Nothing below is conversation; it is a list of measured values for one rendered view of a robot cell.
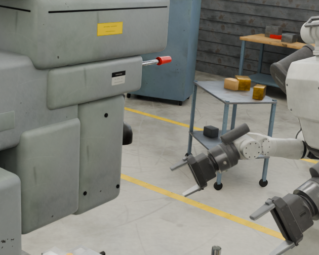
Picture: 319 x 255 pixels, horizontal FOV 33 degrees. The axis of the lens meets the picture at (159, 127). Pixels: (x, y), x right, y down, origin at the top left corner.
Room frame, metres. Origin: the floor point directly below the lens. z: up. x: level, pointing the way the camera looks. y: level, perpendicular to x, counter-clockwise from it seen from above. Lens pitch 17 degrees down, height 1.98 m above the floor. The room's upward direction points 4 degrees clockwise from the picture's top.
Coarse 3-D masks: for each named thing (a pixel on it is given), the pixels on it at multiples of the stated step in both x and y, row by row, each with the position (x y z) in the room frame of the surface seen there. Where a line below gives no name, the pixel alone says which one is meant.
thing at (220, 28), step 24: (216, 0) 9.84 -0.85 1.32; (240, 0) 9.56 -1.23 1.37; (264, 0) 9.29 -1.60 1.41; (288, 0) 9.04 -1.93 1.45; (312, 0) 8.80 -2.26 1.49; (216, 24) 9.81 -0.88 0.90; (240, 24) 9.51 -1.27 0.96; (264, 24) 9.26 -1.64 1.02; (288, 24) 9.01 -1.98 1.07; (216, 48) 9.78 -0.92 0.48; (240, 48) 9.50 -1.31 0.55; (264, 48) 9.22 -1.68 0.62; (288, 48) 8.97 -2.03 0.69; (216, 72) 9.75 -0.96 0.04; (264, 72) 9.19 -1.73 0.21
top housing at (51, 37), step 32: (0, 0) 1.21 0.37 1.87; (32, 0) 1.15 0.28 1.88; (64, 0) 1.20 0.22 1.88; (96, 0) 1.28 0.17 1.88; (128, 0) 1.37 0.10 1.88; (160, 0) 1.47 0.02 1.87; (0, 32) 1.21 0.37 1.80; (32, 32) 1.15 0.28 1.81; (64, 32) 1.20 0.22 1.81; (96, 32) 1.28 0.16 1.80; (128, 32) 1.37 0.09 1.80; (160, 32) 1.48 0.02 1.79; (64, 64) 1.21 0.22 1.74
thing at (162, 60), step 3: (159, 57) 1.53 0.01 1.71; (162, 57) 1.53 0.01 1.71; (165, 57) 1.54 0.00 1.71; (168, 57) 1.55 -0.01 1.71; (150, 60) 1.50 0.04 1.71; (153, 60) 1.51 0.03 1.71; (156, 60) 1.51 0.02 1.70; (159, 60) 1.52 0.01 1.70; (162, 60) 1.52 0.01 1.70; (165, 60) 1.54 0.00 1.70; (168, 60) 1.55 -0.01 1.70; (171, 60) 1.56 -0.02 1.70; (144, 63) 1.47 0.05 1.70; (147, 63) 1.48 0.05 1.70; (150, 63) 1.49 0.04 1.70; (153, 63) 1.50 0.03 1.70; (156, 63) 1.52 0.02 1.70; (159, 63) 1.52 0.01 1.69; (162, 63) 1.53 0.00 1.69; (165, 63) 1.54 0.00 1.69
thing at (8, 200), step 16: (0, 176) 0.96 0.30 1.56; (16, 176) 0.98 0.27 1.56; (0, 192) 0.93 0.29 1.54; (16, 192) 0.96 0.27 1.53; (0, 208) 0.93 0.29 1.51; (16, 208) 0.96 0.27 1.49; (0, 224) 0.93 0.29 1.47; (16, 224) 0.96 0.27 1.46; (0, 240) 0.93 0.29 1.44; (16, 240) 0.96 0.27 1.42
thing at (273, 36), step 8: (272, 32) 8.61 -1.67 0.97; (280, 32) 8.61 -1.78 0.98; (248, 40) 8.42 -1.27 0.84; (256, 40) 8.33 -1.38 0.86; (264, 40) 8.26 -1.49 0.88; (272, 40) 8.32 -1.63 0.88; (280, 40) 8.38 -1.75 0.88; (288, 40) 8.19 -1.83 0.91; (296, 40) 8.32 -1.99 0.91; (296, 48) 7.95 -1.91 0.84; (240, 64) 8.50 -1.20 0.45; (240, 72) 8.49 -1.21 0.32; (256, 80) 8.39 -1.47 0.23; (264, 80) 8.43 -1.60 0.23; (272, 80) 8.48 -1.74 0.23
